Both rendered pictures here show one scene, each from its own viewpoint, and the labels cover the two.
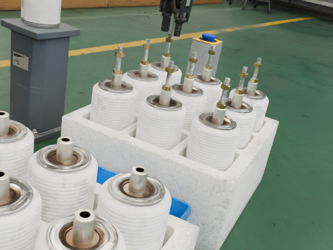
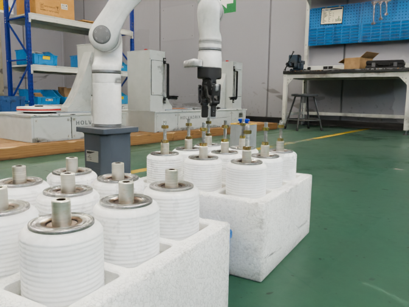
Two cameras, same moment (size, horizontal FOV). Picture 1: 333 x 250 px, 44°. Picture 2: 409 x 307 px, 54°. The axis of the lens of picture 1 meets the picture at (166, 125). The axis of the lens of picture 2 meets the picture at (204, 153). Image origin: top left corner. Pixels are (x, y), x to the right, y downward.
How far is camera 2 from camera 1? 0.27 m
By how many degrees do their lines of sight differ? 17
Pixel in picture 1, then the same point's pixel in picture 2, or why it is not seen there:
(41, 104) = not seen: hidden behind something
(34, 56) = (102, 149)
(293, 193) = (339, 239)
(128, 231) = (165, 212)
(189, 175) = (227, 206)
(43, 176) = (101, 186)
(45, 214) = not seen: hidden behind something
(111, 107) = (161, 168)
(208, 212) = (249, 236)
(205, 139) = (237, 174)
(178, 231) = (211, 225)
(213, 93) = not seen: hidden behind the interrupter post
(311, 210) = (356, 248)
